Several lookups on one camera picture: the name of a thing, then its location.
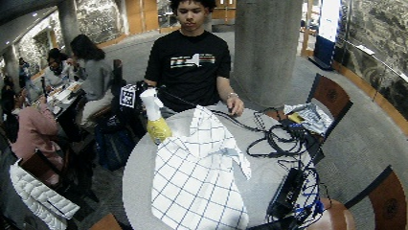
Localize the yellow spray bottle white nozzle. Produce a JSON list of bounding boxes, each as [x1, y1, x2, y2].
[[140, 88, 173, 146]]

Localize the white marker cube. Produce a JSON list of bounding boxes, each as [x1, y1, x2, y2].
[[118, 83, 140, 109]]

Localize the dark wooden chair back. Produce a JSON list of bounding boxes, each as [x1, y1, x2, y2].
[[110, 58, 125, 97]]

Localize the person in black t-shirt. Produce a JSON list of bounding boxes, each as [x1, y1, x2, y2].
[[142, 0, 234, 113]]

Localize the small black hub device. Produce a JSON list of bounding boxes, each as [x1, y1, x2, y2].
[[279, 119, 308, 136]]

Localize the crumpled white printed bag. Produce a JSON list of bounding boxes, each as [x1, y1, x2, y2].
[[283, 102, 335, 136]]

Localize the cluttered long table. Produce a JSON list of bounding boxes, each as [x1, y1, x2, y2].
[[29, 80, 86, 120]]

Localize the dark blue bag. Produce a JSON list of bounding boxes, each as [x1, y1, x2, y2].
[[93, 119, 138, 173]]

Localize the grey concrete pillar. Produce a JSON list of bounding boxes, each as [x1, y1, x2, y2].
[[233, 0, 304, 108]]

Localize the white blue checked cloth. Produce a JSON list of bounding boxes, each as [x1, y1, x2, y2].
[[150, 104, 253, 230]]

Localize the thin grey pillar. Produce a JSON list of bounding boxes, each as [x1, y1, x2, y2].
[[56, 0, 80, 56]]

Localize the black power adapter box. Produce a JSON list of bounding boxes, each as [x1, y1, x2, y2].
[[268, 167, 306, 219]]

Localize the dark chair holding jacket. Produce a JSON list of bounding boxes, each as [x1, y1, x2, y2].
[[17, 148, 100, 205]]

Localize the white and blue banner stand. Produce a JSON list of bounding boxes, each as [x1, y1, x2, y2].
[[312, 0, 342, 71]]

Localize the round brown chair seat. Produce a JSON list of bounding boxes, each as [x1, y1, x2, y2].
[[307, 197, 358, 230]]

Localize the white puffer jacket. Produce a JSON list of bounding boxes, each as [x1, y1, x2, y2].
[[8, 159, 81, 230]]

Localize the brown wooden chair corner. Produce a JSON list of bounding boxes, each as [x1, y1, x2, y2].
[[88, 213, 125, 230]]

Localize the long black glove cable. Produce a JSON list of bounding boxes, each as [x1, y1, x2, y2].
[[156, 85, 267, 132]]

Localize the bundle of black cables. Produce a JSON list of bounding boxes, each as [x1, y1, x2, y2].
[[245, 108, 327, 162]]

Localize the wooden chair with dark frame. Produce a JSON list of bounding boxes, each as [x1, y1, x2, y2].
[[343, 165, 408, 230], [306, 73, 355, 137]]

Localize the blue cables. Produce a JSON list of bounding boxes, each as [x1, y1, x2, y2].
[[292, 158, 328, 226]]

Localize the metal wall handrail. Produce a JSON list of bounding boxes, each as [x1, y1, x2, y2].
[[339, 37, 408, 84]]

